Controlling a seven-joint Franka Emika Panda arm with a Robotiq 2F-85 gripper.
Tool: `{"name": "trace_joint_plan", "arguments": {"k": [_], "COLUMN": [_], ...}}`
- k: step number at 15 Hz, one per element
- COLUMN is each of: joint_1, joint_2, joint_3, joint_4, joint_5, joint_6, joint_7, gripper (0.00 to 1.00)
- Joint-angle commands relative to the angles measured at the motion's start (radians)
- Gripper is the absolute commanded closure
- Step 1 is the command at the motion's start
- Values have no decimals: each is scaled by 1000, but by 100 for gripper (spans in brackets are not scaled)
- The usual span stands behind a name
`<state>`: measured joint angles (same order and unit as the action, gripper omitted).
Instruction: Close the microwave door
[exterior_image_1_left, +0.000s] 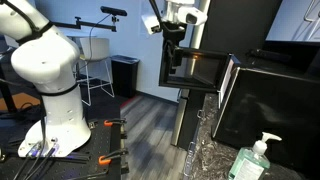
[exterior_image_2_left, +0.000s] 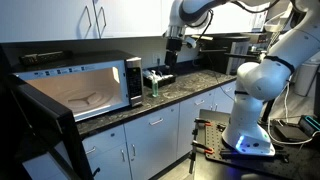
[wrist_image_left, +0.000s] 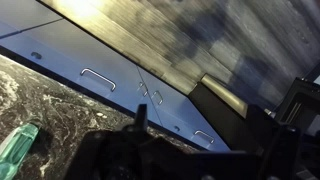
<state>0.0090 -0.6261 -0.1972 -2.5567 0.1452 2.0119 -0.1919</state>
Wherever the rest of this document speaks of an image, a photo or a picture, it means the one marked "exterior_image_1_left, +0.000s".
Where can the black microwave oven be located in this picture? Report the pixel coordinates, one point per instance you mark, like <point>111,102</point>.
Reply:
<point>276,101</point>

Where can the black microwave door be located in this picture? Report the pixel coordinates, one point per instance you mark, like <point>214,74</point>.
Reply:
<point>189,68</point>

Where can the orange black clamp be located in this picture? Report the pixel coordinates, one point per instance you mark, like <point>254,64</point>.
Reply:
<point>107,159</point>
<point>111,122</point>

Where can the black camera on boom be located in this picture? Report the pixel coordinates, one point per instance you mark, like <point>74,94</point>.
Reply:
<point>113,11</point>

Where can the black trash bin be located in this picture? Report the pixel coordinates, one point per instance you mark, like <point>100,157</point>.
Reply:
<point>124,72</point>

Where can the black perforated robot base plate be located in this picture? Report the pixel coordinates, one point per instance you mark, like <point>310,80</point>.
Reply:
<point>81,164</point>

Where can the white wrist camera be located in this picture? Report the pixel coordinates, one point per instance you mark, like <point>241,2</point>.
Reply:
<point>177,11</point>

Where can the white upper cabinets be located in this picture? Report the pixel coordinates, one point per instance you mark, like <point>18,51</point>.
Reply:
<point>296,20</point>

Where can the orange black clamp front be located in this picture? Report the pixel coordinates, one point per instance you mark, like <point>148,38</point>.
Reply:
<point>107,159</point>

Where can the green hand sanitizer bottle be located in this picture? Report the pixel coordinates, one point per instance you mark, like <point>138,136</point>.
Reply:
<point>251,163</point>

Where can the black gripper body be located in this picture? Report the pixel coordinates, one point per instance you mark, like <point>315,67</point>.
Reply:
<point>173,34</point>

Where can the white chair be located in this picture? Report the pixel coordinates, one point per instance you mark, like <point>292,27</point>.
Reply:
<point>95,53</point>

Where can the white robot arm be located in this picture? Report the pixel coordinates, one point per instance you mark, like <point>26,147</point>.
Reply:
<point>45,57</point>

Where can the orange black clamp rear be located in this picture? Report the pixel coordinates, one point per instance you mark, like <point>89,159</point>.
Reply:
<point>111,122</point>

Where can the black power strip on microwave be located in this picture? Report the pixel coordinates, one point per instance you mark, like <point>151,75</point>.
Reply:
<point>269,55</point>

